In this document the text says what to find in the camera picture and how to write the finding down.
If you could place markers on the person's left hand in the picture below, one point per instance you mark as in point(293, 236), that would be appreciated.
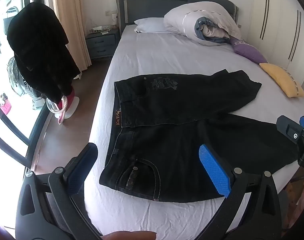
point(132, 236)

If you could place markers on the white papers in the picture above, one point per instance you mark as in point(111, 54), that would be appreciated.
point(99, 30)

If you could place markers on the grey upholstered headboard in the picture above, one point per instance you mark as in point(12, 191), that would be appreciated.
point(152, 5)

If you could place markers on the yellow cushion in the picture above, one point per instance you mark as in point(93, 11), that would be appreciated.
point(282, 78)

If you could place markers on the wall socket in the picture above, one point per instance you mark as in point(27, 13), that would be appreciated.
point(110, 12)

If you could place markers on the dark window frame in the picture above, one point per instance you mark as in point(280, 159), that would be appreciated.
point(38, 127)

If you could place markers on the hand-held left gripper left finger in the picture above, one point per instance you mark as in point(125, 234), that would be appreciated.
point(79, 166)

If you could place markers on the pink basket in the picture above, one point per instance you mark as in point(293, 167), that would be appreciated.
point(5, 107)

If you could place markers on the white wardrobe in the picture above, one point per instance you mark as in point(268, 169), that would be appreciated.
point(277, 17)

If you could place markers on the purple cushion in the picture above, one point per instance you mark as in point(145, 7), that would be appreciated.
point(247, 50)

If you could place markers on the rolled white duvet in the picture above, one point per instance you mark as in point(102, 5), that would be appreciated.
point(192, 17)

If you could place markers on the bed with white sheet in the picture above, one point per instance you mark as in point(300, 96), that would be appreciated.
point(154, 55)

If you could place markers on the beige curtain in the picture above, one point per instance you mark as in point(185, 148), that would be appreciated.
point(69, 17)

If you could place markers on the pink and white floor stand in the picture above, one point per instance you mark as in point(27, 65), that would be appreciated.
point(66, 102)

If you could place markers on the grey patterned garment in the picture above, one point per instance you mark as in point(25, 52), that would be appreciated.
point(15, 77)

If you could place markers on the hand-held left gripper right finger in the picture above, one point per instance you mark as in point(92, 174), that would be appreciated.
point(214, 170)

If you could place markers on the black denim pants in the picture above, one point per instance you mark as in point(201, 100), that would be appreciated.
point(167, 135)

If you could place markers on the white pillow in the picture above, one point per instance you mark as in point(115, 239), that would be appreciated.
point(152, 25)

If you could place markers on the grey nightstand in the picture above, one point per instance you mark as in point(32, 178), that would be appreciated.
point(101, 45)

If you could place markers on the black hanging coat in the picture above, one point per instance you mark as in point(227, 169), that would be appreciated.
point(39, 47)

